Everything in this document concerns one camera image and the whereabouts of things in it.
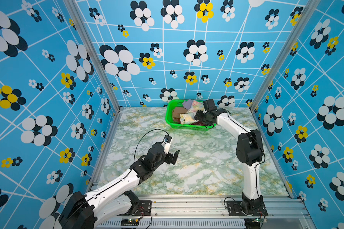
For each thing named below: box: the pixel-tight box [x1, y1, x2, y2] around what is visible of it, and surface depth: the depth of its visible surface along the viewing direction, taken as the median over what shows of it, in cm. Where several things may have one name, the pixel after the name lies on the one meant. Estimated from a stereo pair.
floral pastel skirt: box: [179, 100, 205, 125], surface depth 98 cm
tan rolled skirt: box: [172, 106, 188, 119], surface depth 107 cm
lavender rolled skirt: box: [182, 99, 193, 111], surface depth 108 cm
